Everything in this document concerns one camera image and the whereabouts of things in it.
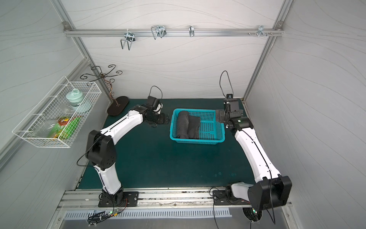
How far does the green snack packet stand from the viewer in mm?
587

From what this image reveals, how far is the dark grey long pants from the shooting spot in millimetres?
915

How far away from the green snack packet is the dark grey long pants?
54cm
